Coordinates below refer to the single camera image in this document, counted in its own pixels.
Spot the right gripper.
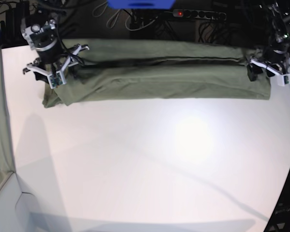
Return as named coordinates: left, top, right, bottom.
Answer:
left=23, top=43, right=89, bottom=84

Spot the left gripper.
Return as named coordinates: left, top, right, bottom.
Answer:
left=246, top=47, right=290, bottom=81

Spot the green t-shirt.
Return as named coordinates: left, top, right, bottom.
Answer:
left=43, top=39, right=271, bottom=108

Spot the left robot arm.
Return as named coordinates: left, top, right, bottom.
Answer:
left=240, top=0, right=290, bottom=86

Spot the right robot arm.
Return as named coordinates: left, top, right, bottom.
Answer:
left=20, top=0, right=89, bottom=89

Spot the black power strip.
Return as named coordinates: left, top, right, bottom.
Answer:
left=172, top=9, right=227, bottom=21

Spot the blue box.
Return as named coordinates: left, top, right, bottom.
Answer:
left=108, top=0, right=175, bottom=10

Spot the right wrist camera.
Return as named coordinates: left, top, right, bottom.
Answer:
left=48, top=73, right=67, bottom=89

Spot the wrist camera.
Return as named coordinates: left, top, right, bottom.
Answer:
left=277, top=73, right=290, bottom=87
left=48, top=73, right=67, bottom=89

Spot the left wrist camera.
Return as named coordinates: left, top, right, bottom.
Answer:
left=277, top=73, right=290, bottom=87

